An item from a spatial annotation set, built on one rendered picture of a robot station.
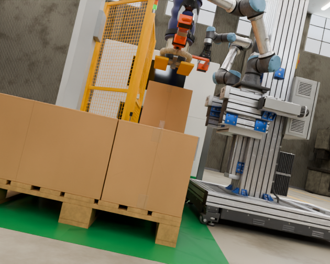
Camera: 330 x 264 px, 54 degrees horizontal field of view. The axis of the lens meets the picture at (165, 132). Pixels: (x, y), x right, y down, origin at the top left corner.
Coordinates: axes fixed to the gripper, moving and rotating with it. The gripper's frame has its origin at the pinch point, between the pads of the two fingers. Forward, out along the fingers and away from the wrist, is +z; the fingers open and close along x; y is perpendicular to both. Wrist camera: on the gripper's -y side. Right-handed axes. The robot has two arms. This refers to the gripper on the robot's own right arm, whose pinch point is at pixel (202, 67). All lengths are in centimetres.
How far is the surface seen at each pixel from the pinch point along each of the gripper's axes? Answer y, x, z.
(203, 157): -60, 28, 76
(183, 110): -6.8, -7.7, 39.0
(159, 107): -7, -29, 41
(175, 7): 36, -34, -31
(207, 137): -60, 28, 54
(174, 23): 39, -32, -17
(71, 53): -294, -196, -52
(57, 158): 117, -73, 91
